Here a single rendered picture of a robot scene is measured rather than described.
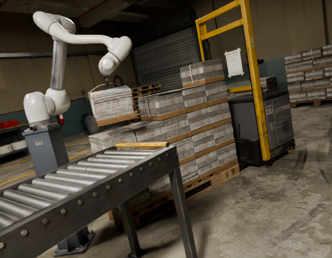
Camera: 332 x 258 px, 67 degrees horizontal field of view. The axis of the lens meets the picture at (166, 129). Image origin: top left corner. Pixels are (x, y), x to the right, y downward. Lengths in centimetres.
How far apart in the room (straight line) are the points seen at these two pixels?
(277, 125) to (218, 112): 85
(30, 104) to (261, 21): 753
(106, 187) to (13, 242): 35
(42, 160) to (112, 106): 67
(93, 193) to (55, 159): 107
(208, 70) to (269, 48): 600
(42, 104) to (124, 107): 61
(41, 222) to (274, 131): 273
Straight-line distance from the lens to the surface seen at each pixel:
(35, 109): 207
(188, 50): 970
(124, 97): 187
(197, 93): 253
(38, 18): 205
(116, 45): 175
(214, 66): 274
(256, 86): 289
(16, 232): 92
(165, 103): 230
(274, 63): 853
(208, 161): 265
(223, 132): 277
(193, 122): 249
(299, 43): 838
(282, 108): 334
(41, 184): 135
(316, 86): 672
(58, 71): 218
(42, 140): 207
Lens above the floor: 112
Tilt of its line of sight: 9 degrees down
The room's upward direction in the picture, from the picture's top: 12 degrees counter-clockwise
